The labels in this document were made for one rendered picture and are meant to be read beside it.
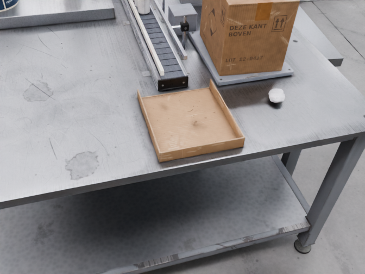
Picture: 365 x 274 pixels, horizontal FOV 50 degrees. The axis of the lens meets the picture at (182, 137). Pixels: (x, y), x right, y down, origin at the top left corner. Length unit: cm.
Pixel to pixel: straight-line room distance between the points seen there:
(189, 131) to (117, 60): 47
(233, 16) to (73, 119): 60
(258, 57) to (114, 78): 51
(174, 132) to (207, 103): 18
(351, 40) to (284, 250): 222
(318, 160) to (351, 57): 128
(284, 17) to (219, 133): 45
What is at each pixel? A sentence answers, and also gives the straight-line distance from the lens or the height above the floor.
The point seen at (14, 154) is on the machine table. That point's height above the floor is 83.
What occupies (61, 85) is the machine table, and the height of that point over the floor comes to 83.
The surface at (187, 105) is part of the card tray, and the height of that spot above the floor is 83.
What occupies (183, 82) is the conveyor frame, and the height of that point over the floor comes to 85.
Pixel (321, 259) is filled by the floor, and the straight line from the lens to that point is 203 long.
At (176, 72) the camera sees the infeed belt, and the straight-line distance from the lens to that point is 137.
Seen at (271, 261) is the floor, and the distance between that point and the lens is 195.
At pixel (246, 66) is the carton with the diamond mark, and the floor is 89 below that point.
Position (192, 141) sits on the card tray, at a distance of 117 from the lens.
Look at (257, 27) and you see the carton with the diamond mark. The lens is 136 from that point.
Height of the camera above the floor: 166
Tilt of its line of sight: 44 degrees down
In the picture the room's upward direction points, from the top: 4 degrees clockwise
